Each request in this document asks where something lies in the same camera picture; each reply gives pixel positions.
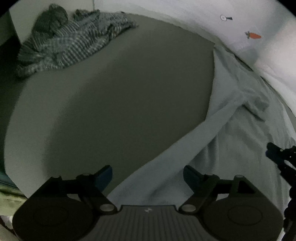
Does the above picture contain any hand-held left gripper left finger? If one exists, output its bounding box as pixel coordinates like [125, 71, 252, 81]
[29, 165, 117, 214]

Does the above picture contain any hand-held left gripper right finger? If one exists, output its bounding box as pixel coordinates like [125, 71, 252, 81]
[179, 165, 266, 214]

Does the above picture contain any light blue printed garment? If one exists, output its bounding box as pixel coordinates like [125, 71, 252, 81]
[109, 44, 296, 207]

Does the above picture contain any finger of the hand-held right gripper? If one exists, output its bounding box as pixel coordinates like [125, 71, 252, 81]
[265, 142, 296, 164]

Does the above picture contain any carrot printed sheet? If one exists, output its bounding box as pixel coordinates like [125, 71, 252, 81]
[120, 0, 296, 102]

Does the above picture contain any checked shirt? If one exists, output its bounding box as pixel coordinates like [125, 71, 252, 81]
[16, 3, 139, 78]

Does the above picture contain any white board panel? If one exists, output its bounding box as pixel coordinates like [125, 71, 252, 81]
[9, 0, 97, 44]

